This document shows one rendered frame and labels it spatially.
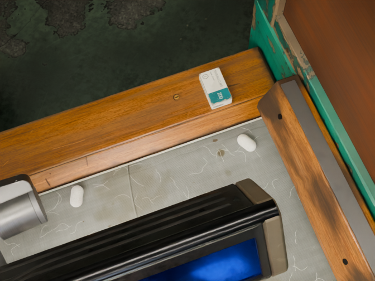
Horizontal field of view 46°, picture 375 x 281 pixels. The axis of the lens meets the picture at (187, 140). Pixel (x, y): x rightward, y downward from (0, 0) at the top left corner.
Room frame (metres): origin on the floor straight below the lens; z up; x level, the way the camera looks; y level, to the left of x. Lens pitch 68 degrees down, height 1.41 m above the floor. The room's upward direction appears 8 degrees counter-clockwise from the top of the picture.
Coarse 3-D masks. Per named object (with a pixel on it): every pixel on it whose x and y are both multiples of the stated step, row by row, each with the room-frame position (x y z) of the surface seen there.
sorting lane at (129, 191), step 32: (256, 128) 0.27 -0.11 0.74; (160, 160) 0.24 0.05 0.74; (192, 160) 0.24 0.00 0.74; (224, 160) 0.23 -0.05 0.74; (256, 160) 0.22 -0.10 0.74; (64, 192) 0.21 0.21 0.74; (96, 192) 0.20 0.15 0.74; (128, 192) 0.20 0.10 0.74; (160, 192) 0.19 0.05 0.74; (192, 192) 0.18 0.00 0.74; (288, 192) 0.16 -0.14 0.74; (64, 224) 0.16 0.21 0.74; (96, 224) 0.15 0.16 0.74; (288, 224) 0.11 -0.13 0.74; (288, 256) 0.07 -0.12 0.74; (320, 256) 0.06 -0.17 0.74
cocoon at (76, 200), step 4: (72, 188) 0.21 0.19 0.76; (76, 188) 0.21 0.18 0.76; (80, 188) 0.21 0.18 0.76; (72, 192) 0.20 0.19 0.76; (76, 192) 0.20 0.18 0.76; (80, 192) 0.20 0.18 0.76; (72, 196) 0.20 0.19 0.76; (76, 196) 0.20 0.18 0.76; (80, 196) 0.20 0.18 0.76; (72, 200) 0.19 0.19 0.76; (76, 200) 0.19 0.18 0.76; (80, 200) 0.19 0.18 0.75; (72, 204) 0.19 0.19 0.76; (76, 204) 0.19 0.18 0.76; (80, 204) 0.19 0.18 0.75
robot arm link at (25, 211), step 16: (16, 176) 0.20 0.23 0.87; (0, 192) 0.18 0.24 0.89; (16, 192) 0.17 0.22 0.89; (32, 192) 0.17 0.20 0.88; (0, 208) 0.16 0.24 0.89; (16, 208) 0.16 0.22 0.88; (32, 208) 0.15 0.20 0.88; (0, 224) 0.14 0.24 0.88; (16, 224) 0.14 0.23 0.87; (32, 224) 0.14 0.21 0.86
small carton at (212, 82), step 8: (208, 72) 0.37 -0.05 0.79; (216, 72) 0.36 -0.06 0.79; (200, 80) 0.36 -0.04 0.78; (208, 80) 0.35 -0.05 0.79; (216, 80) 0.35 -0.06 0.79; (224, 80) 0.35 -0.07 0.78; (208, 88) 0.34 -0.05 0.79; (216, 88) 0.33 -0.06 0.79; (224, 88) 0.33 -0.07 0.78; (208, 96) 0.32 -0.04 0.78; (216, 96) 0.32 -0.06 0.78; (224, 96) 0.32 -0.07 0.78; (216, 104) 0.31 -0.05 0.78; (224, 104) 0.31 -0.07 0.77
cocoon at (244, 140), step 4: (240, 136) 0.26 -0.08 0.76; (244, 136) 0.26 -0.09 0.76; (240, 140) 0.25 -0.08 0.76; (244, 140) 0.25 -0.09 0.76; (248, 140) 0.25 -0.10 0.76; (252, 140) 0.25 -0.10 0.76; (240, 144) 0.25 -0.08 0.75; (244, 144) 0.24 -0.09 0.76; (248, 144) 0.24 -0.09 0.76; (252, 144) 0.24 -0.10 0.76; (244, 148) 0.24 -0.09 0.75; (248, 148) 0.24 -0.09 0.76; (252, 148) 0.24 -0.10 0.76
